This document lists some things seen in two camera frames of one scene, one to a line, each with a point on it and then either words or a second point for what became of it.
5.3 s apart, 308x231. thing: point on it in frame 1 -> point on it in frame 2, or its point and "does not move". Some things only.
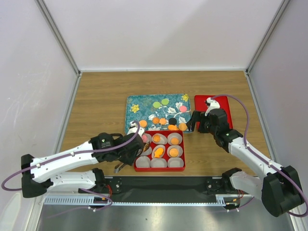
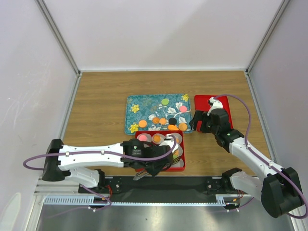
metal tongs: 118,167 -> 142,173
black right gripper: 197,116 does not move
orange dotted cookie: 173,152 does not move
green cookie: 165,101 does not move
